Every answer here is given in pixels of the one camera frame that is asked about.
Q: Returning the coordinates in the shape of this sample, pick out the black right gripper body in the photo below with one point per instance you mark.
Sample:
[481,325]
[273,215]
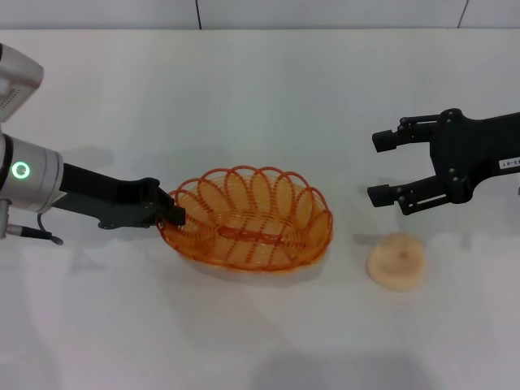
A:
[471,150]

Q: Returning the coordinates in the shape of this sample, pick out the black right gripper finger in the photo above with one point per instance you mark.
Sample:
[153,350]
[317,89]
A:
[418,197]
[414,130]

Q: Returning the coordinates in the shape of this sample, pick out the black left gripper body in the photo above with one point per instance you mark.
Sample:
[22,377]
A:
[118,199]

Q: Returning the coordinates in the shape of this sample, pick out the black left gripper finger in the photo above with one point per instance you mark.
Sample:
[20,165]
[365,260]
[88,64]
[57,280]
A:
[172,213]

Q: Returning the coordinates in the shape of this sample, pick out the round beige bread bun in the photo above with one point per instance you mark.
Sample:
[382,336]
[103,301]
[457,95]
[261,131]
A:
[396,262]

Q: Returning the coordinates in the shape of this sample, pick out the orange woven plastic basket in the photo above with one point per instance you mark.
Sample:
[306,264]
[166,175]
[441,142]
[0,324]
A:
[248,235]

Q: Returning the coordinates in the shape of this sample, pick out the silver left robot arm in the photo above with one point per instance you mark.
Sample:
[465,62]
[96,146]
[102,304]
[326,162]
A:
[36,178]

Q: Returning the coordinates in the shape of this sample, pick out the white tablecloth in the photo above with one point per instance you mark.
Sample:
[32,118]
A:
[243,101]

